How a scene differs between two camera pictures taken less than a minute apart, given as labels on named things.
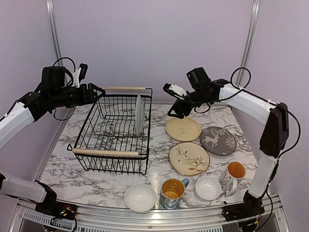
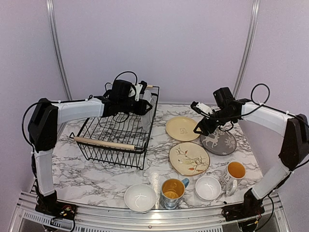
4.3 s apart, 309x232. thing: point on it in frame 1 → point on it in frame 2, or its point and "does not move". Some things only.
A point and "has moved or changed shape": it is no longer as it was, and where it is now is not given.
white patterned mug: [234, 172] does not move
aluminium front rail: [275, 218] does not move
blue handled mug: [172, 190] does not move
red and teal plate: [139, 116] → [147, 118]
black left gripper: [91, 95] → [141, 109]
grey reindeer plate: [218, 141] does not move
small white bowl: [207, 188] does not move
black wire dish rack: [115, 137] has moved or changed shape
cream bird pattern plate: [189, 158] does not move
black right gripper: [179, 108] → [204, 124]
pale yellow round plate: [185, 129] does not move
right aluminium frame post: [249, 43] does not move
